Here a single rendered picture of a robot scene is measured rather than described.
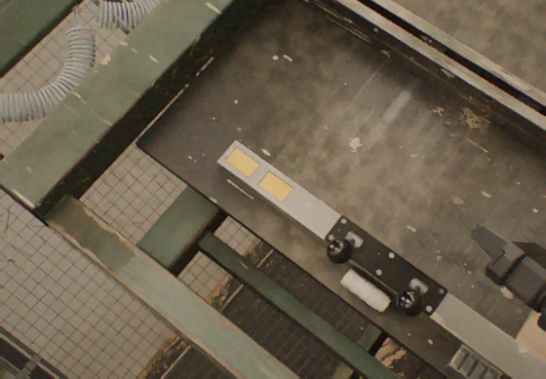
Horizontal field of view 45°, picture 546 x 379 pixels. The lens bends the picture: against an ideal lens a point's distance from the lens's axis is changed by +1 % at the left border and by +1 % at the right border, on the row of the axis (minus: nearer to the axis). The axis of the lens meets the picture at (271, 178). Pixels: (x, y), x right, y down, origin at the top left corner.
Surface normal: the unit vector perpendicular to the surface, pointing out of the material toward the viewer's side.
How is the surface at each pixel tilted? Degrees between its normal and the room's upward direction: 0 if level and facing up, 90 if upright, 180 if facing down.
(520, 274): 44
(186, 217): 60
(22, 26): 90
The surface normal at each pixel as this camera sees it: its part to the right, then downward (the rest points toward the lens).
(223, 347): 0.00, -0.36
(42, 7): 0.39, -0.02
